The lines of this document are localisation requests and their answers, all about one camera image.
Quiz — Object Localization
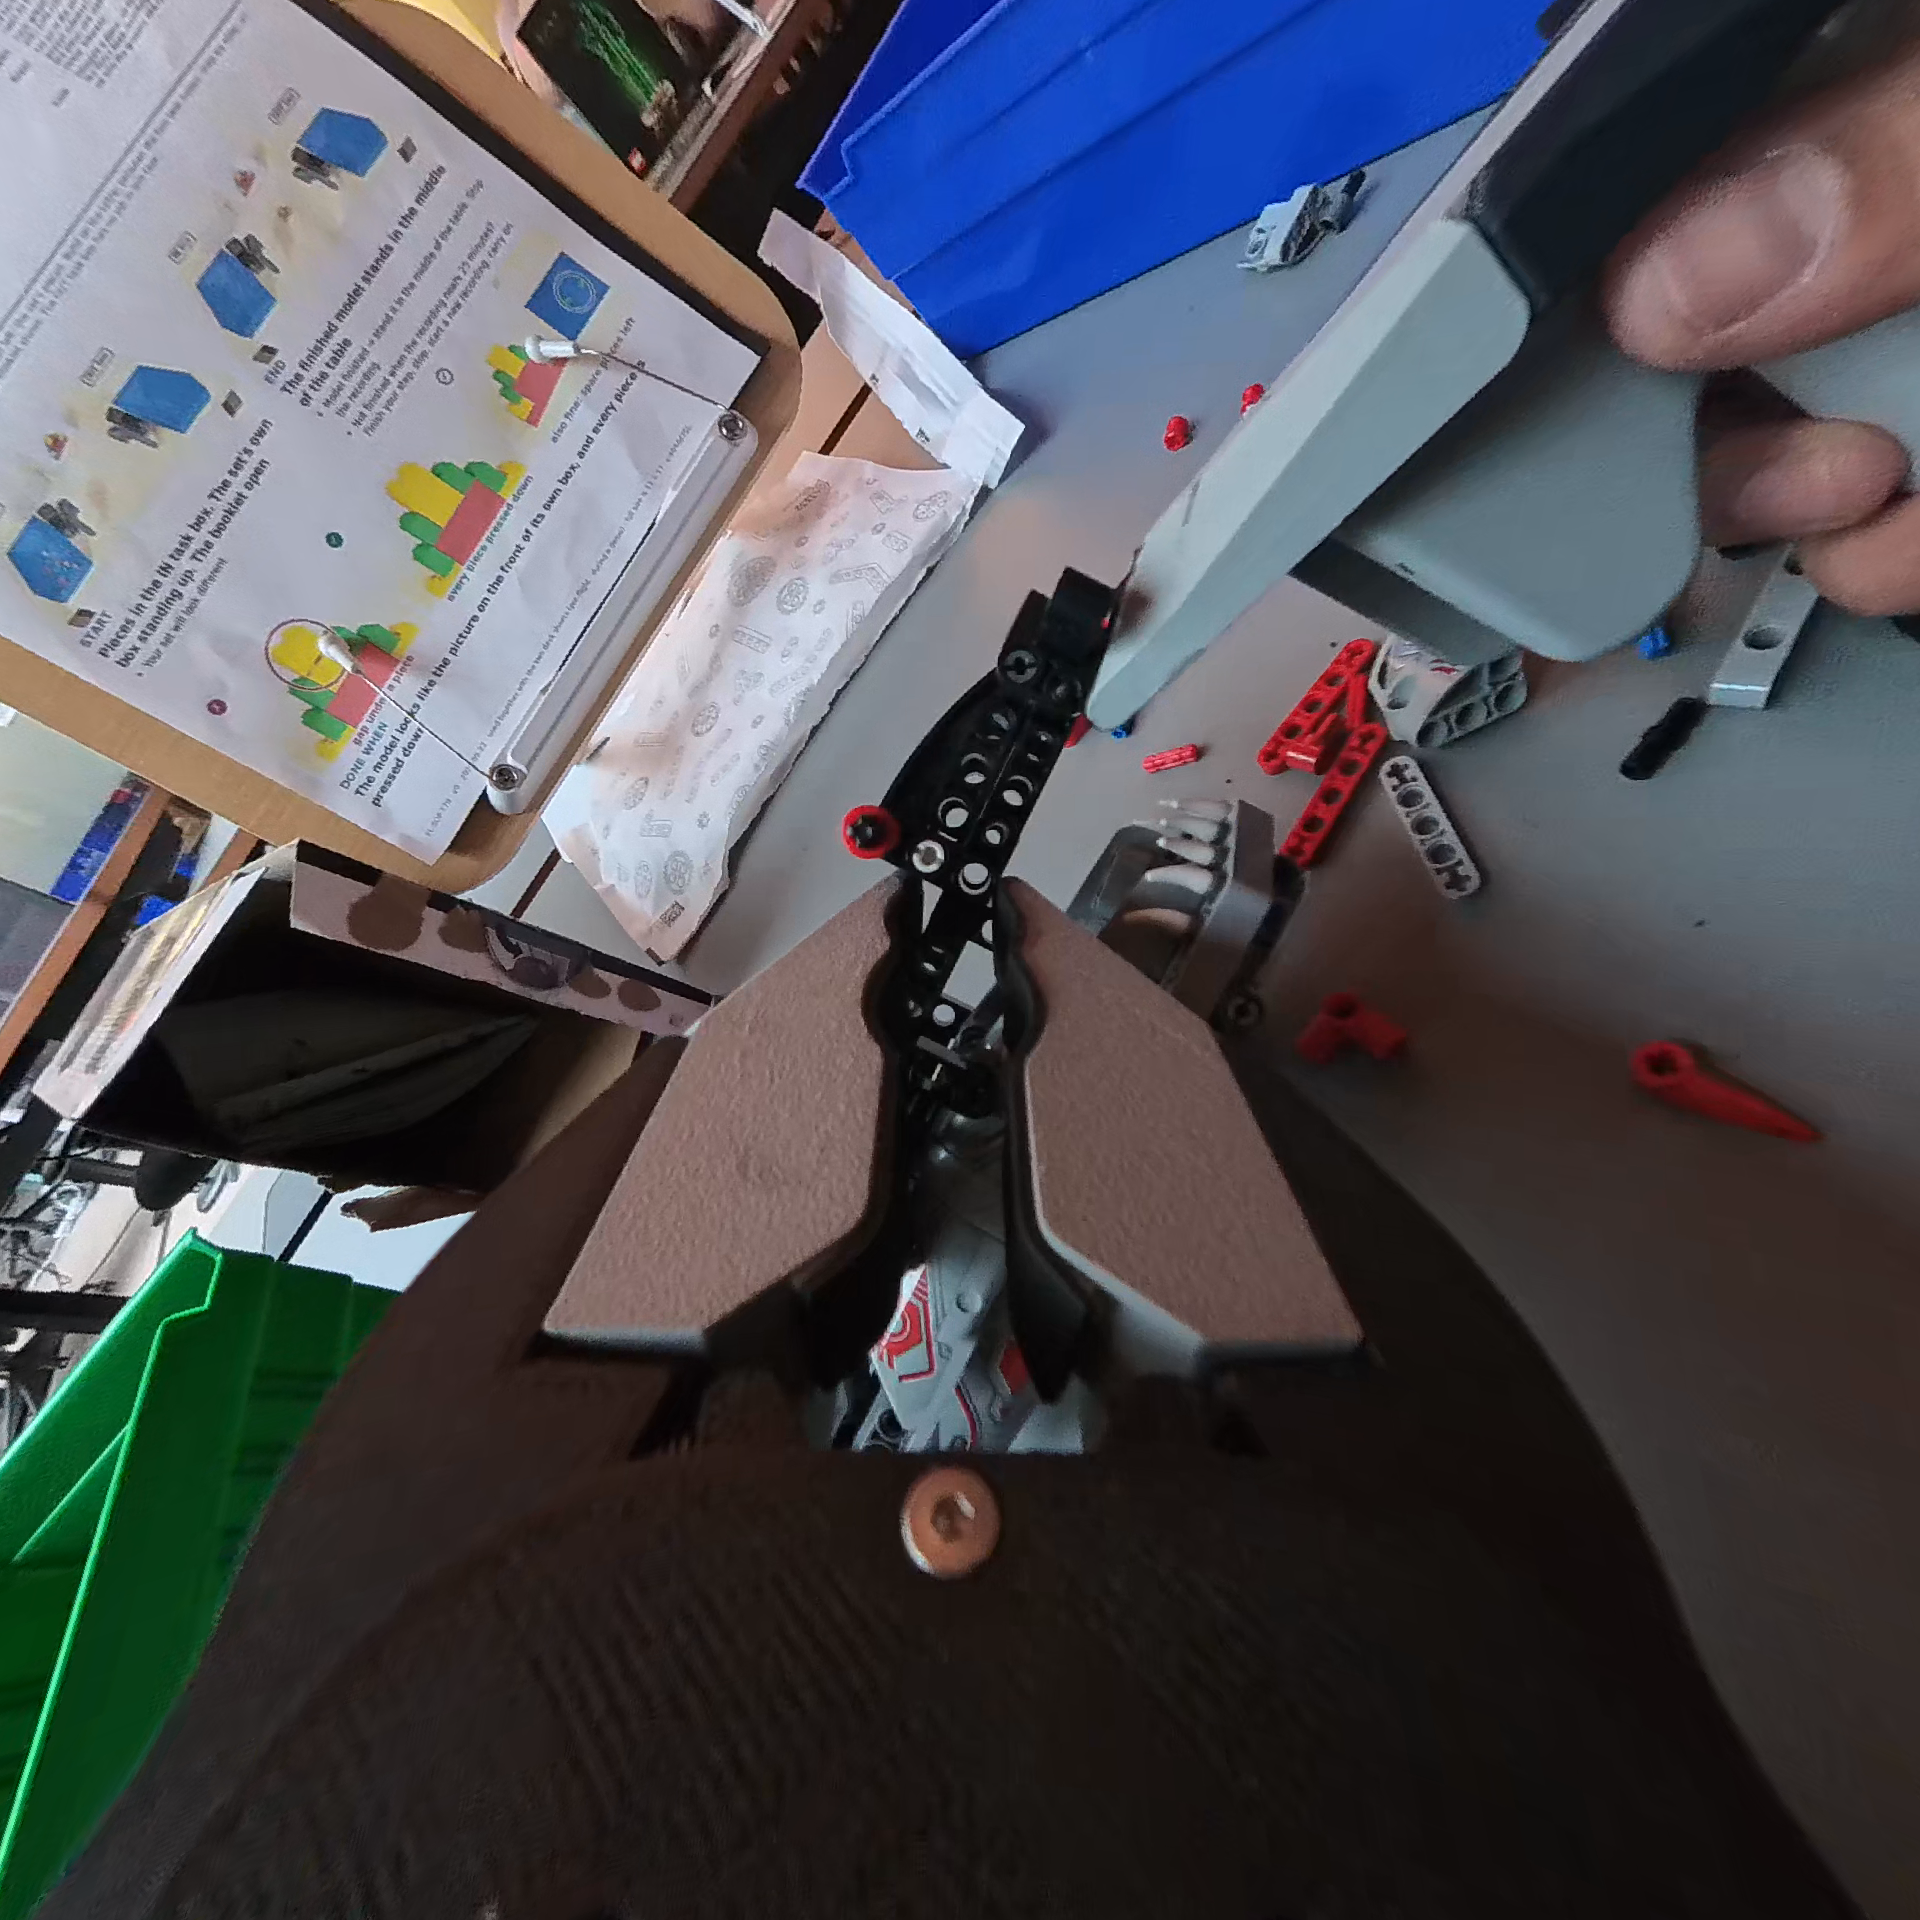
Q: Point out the light grey lego beam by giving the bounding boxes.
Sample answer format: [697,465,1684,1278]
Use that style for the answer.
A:
[1707,546,1819,710]
[1381,753,1483,897]

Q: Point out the red lego claw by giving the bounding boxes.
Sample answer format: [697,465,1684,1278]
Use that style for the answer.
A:
[1629,1039,1822,1144]

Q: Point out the red lego beam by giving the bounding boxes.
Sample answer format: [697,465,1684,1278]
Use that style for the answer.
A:
[1257,637,1377,775]
[1277,720,1390,873]

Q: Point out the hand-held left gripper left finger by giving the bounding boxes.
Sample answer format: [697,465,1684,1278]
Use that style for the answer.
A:
[539,873,912,1388]

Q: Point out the printed grey lego panel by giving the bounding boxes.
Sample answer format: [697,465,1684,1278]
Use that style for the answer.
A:
[1372,630,1531,750]

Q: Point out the black grey lego model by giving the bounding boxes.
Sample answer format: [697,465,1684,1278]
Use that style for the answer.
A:
[809,566,1310,1456]

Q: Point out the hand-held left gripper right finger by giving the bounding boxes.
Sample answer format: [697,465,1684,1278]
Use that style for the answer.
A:
[996,880,1367,1393]

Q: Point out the printed paper bag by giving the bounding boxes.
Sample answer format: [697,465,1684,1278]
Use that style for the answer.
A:
[539,450,980,965]

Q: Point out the plain white paper bag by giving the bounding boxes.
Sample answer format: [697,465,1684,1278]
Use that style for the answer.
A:
[757,210,1028,485]

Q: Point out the printed instruction sheet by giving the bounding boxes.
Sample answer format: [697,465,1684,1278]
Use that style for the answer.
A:
[0,0,768,869]

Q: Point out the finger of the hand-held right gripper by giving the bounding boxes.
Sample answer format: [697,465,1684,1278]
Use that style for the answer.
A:
[1084,0,1616,736]

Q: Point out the blue plastic bin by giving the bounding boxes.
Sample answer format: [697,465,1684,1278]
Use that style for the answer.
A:
[795,0,1560,361]

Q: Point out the dark printed booklet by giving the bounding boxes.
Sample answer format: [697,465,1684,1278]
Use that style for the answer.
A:
[510,0,805,190]

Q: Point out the black lego set box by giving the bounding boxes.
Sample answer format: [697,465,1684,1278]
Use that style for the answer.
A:
[30,837,721,1193]

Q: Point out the red lego connector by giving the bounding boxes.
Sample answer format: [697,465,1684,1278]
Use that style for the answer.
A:
[1296,990,1408,1065]

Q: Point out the clear clip bar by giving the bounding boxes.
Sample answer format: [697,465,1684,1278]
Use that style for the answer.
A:
[483,407,761,816]

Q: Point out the instruction sheet on stand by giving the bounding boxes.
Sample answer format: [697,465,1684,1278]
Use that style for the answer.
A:
[0,0,799,889]

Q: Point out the person's right hand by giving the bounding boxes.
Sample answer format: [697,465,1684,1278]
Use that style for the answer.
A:
[1599,0,1920,618]

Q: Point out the green plastic bin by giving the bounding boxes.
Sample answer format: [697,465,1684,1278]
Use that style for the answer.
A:
[0,1230,453,1840]

